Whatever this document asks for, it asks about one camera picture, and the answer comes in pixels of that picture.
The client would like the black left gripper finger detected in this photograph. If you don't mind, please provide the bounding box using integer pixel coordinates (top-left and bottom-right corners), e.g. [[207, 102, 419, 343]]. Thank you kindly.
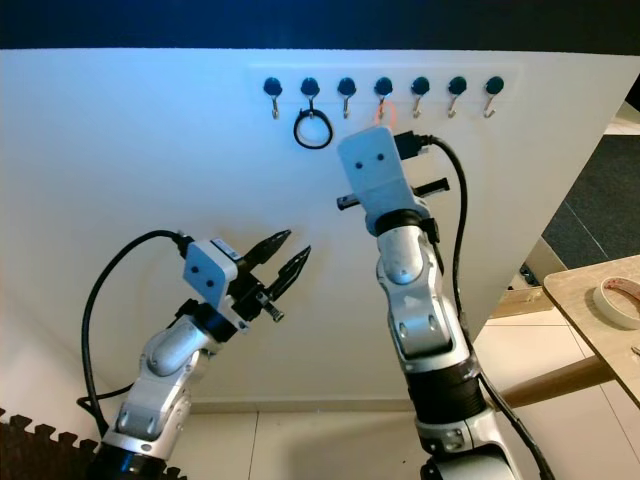
[[245, 230, 293, 267], [268, 248, 311, 297]]

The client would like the orange key strap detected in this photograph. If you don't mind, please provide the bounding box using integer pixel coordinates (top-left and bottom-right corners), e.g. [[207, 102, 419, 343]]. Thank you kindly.
[[370, 98, 399, 128]]

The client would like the dark knob metal hook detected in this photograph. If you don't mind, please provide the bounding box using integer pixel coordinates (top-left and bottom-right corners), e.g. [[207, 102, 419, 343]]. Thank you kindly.
[[337, 77, 358, 119], [300, 77, 320, 118], [482, 77, 507, 120], [264, 77, 284, 120], [410, 77, 432, 119], [446, 77, 469, 119], [373, 77, 394, 116]]

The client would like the pale partition board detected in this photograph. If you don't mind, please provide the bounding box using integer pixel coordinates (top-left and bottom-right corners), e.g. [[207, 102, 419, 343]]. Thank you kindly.
[[0, 48, 640, 411]]

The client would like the light wooden table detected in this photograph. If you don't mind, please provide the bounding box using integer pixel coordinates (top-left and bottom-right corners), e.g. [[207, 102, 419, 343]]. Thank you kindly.
[[500, 255, 640, 411]]

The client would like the black floor mat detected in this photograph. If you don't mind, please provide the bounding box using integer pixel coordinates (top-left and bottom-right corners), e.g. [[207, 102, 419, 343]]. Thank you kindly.
[[540, 135, 640, 269]]

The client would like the black foam puzzle mat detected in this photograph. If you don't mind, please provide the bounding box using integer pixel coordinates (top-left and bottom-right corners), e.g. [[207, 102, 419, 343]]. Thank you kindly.
[[0, 413, 101, 480]]

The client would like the masking tape roll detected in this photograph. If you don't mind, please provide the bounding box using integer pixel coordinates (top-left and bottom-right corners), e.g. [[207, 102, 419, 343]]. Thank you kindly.
[[592, 277, 640, 329]]

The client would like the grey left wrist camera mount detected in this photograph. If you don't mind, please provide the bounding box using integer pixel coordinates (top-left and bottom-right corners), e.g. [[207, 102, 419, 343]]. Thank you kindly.
[[182, 238, 256, 313]]

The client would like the black ring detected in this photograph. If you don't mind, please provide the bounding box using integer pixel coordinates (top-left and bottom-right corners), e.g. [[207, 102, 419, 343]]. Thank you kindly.
[[293, 110, 334, 151]]

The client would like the white hook rail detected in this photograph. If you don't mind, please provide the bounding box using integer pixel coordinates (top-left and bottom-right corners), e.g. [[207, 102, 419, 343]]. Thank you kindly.
[[253, 68, 526, 105]]

